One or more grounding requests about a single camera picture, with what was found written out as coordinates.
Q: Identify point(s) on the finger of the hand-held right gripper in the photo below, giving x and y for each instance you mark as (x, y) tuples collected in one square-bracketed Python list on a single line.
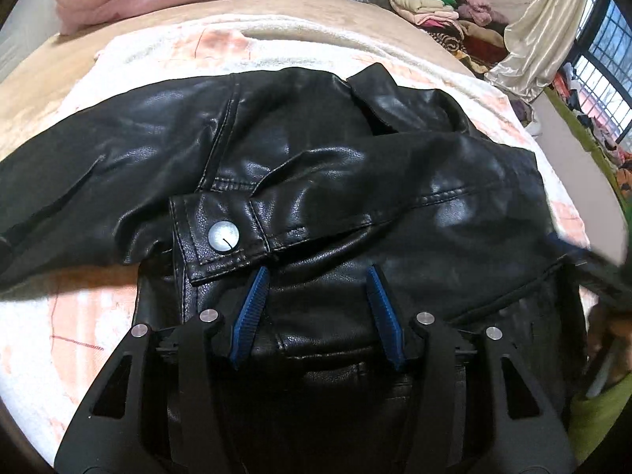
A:
[(600, 266)]

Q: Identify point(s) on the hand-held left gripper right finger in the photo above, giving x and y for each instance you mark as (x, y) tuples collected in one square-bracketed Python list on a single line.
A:
[(384, 311)]

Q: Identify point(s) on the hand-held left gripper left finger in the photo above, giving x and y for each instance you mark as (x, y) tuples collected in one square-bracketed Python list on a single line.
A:
[(253, 306)]

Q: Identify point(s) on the black leather jacket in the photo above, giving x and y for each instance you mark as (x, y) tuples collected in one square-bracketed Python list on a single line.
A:
[(321, 168)]

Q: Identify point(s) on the clothes heap on windowsill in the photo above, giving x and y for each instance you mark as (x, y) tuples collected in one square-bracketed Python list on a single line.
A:
[(587, 108)]

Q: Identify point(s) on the pile of folded clothes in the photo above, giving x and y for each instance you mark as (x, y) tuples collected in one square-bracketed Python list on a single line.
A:
[(429, 0)]

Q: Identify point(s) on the person's right hand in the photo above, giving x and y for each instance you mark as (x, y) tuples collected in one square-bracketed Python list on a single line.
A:
[(600, 335)]

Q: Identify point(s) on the barred window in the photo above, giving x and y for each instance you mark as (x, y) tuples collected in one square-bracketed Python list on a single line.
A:
[(607, 44)]

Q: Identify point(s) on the cream satin curtain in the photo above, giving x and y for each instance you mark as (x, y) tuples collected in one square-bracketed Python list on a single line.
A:
[(538, 24)]

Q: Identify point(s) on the white and pink patterned blanket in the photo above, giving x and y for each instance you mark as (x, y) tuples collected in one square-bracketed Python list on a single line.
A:
[(296, 42)]

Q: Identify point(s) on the beige bed sheet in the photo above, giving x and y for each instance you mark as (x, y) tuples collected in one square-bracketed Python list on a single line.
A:
[(44, 84)]

